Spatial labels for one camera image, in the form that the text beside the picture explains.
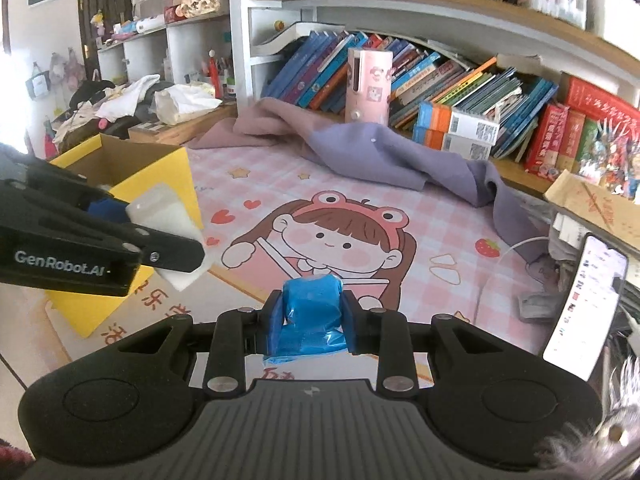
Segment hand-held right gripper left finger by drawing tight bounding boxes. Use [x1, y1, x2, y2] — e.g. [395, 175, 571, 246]
[107, 290, 288, 393]

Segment blue plastic bag roll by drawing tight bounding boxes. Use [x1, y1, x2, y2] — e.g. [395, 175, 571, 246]
[262, 274, 349, 367]

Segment grey crumpled cloth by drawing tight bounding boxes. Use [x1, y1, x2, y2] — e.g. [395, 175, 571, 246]
[517, 291, 568, 322]

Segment thin red book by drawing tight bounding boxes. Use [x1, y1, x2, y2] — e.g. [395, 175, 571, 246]
[557, 110, 586, 176]

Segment white storage box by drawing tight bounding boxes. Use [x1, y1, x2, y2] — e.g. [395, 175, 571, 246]
[585, 0, 640, 43]

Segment white wooden bookshelf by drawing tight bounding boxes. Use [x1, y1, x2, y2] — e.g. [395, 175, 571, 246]
[227, 0, 640, 201]

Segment thick red book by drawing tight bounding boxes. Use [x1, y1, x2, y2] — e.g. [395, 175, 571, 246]
[525, 104, 571, 176]

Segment hanging tote bag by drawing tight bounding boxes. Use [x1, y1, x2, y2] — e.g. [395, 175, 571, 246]
[26, 62, 52, 101]

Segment purple pink cloth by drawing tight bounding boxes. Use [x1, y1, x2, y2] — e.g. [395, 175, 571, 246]
[187, 96, 556, 266]

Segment colourful card packs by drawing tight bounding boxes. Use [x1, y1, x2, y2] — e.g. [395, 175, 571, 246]
[575, 117, 640, 196]

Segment pink cartoon printed mat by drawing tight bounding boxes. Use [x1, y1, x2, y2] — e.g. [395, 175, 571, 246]
[45, 145, 566, 391]

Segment yellow cardboard box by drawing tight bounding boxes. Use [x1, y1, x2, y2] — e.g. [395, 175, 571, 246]
[45, 132, 205, 338]

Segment white cable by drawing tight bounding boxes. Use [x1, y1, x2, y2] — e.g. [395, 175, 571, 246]
[472, 237, 551, 328]

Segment brown cardboard box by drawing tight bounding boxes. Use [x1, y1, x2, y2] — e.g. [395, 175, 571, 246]
[129, 105, 238, 147]

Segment orange white box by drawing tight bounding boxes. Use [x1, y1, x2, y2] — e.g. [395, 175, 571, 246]
[417, 101, 501, 145]
[412, 127, 493, 161]

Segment translucent white block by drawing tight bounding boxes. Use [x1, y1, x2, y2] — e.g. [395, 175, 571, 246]
[125, 182, 207, 292]

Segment white cubby shelf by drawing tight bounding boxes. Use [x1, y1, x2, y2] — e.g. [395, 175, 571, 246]
[95, 7, 236, 106]

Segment pink cartoon box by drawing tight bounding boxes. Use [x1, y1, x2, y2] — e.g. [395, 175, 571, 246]
[345, 47, 393, 125]

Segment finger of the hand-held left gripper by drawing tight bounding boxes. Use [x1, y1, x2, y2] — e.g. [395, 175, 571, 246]
[55, 207, 206, 273]
[27, 159, 130, 222]

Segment red bottle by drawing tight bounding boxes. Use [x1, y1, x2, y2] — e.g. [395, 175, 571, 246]
[207, 49, 223, 100]

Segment large red flat box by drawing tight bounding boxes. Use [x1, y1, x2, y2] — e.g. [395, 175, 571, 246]
[560, 76, 640, 126]

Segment white curved bookend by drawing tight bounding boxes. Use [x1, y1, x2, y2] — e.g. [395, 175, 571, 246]
[248, 21, 347, 65]

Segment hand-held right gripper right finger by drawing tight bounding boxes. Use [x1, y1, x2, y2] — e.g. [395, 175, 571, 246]
[339, 290, 508, 393]

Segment black smartphone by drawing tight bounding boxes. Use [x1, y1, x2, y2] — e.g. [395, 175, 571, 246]
[542, 232, 629, 382]

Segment white plastic bag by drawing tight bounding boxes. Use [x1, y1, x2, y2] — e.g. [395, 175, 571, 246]
[152, 80, 223, 126]

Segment white garment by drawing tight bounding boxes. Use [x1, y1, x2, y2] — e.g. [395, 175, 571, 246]
[95, 74, 161, 121]

